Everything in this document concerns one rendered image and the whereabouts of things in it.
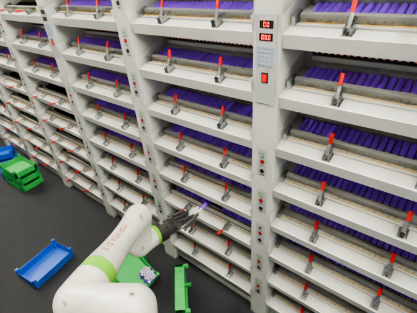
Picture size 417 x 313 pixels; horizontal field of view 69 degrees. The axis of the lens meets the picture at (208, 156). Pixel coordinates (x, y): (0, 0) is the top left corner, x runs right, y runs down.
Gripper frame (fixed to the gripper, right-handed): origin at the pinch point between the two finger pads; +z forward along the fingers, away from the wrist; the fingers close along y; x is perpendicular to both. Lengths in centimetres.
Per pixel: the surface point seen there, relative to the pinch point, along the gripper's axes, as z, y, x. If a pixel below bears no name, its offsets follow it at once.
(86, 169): 10, 128, 27
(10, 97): -1, 241, -10
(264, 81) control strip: -10, -34, -71
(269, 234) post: 6.2, -38.2, -4.6
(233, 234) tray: 9.3, -18.3, 8.3
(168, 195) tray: 9.5, 30.3, 7.8
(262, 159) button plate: -3, -34, -41
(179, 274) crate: -0.9, 7.8, 45.6
